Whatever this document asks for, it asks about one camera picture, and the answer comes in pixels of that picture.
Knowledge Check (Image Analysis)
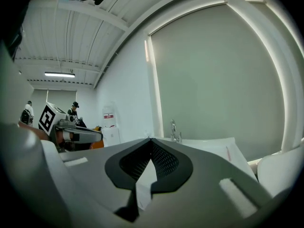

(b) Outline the person's left hand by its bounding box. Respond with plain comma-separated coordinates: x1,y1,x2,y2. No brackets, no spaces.
57,130,73,151

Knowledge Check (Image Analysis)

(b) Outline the person's left forearm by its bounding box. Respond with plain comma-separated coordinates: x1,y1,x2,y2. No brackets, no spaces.
18,121,50,142

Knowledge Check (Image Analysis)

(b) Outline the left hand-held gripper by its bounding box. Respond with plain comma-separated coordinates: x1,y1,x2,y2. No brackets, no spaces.
38,102,104,143

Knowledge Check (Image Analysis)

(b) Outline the orange plastic object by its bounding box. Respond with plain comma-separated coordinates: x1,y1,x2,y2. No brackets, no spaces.
91,125,105,150

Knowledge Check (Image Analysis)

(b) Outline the white cabinet with red label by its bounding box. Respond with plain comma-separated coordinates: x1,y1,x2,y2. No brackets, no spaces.
102,103,122,148

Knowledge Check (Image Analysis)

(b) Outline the large grey roller blind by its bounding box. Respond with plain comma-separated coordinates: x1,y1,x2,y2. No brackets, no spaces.
148,2,286,162

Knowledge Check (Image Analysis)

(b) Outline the small grey roller blind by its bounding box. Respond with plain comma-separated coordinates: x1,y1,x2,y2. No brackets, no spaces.
30,89,78,129

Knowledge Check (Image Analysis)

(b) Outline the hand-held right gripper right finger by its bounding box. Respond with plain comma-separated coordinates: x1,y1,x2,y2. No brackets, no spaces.
139,138,273,228

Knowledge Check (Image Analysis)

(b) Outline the ceiling strip light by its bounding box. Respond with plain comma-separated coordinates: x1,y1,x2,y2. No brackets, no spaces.
44,71,76,78

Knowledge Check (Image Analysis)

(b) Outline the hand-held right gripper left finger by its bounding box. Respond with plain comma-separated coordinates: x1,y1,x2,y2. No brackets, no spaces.
58,138,152,215

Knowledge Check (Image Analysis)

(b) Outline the chrome faucet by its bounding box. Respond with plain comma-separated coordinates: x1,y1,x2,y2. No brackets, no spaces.
169,119,183,144

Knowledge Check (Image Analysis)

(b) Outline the white sink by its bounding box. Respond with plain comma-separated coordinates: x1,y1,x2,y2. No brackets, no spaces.
154,136,258,182

